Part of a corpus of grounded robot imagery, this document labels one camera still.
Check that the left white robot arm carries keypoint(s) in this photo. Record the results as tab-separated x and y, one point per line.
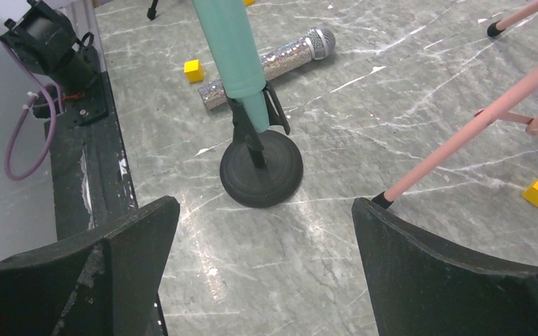
46	43

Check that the mint green microphone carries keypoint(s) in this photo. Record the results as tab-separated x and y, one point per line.
228	33

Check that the black round-base mic stand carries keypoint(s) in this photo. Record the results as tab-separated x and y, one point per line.
261	169

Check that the pink music stand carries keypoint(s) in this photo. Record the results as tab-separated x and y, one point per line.
500	109

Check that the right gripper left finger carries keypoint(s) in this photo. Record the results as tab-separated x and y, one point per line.
103	281

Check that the yellow cube front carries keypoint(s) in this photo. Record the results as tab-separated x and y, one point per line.
194	71

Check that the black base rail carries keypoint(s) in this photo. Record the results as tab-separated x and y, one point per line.
91	183

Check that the glitter silver-head microphone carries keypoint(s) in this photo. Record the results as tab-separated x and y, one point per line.
318	43

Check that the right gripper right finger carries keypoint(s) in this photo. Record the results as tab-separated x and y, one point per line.
423	284

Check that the black shock-mount tripod stand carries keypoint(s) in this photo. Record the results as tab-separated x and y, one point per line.
151	12

